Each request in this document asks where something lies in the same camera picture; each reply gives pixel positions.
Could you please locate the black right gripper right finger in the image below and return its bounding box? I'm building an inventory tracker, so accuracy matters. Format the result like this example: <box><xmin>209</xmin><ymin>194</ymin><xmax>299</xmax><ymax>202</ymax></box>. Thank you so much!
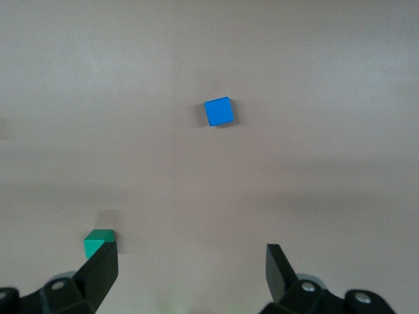
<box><xmin>258</xmin><ymin>243</ymin><xmax>397</xmax><ymax>314</ymax></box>

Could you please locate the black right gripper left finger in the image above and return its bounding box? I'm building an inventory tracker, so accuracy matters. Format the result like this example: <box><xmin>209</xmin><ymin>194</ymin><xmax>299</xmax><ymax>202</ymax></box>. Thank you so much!
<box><xmin>0</xmin><ymin>241</ymin><xmax>119</xmax><ymax>314</ymax></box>

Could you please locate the blue cube block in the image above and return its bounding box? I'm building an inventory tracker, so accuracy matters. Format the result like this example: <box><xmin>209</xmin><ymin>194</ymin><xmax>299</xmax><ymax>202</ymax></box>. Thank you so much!
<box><xmin>204</xmin><ymin>96</ymin><xmax>235</xmax><ymax>128</ymax></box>

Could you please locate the green cube block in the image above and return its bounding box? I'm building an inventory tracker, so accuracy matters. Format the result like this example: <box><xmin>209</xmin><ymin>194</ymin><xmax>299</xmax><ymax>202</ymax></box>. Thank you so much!
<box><xmin>83</xmin><ymin>229</ymin><xmax>115</xmax><ymax>260</ymax></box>

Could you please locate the brown paper table cover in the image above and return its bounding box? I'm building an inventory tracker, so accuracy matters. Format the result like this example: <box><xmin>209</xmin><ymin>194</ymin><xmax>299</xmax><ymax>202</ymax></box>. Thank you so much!
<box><xmin>0</xmin><ymin>0</ymin><xmax>419</xmax><ymax>314</ymax></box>

